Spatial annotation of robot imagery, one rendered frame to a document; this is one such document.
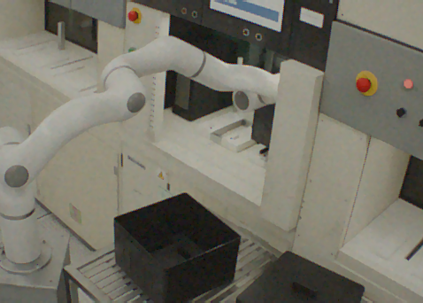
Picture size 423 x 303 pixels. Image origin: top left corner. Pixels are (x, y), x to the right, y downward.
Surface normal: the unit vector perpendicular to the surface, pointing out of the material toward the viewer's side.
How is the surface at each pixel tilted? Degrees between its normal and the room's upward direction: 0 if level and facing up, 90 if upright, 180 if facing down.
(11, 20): 90
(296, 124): 90
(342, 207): 90
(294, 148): 90
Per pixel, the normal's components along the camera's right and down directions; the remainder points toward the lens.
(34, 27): 0.72, 0.39
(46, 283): 0.08, -0.87
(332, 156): -0.68, 0.31
